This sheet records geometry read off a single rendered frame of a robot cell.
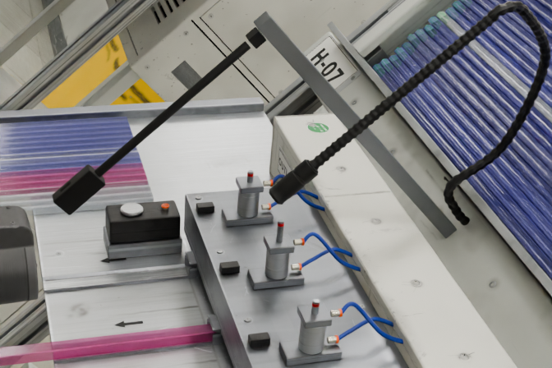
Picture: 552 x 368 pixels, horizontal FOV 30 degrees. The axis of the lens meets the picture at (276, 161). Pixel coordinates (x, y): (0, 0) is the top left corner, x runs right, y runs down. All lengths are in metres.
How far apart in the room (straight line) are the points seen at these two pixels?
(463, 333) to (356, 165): 0.30
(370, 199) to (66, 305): 0.33
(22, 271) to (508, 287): 0.46
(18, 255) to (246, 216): 0.35
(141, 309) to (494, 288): 0.35
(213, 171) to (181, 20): 0.97
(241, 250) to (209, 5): 1.23
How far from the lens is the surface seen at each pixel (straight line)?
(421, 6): 1.32
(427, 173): 1.15
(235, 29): 2.24
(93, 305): 1.05
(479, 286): 1.02
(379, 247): 1.02
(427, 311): 0.94
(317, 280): 1.00
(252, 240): 1.04
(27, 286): 0.78
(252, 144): 1.35
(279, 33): 0.90
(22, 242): 0.77
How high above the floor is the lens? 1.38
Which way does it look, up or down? 7 degrees down
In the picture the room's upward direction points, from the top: 50 degrees clockwise
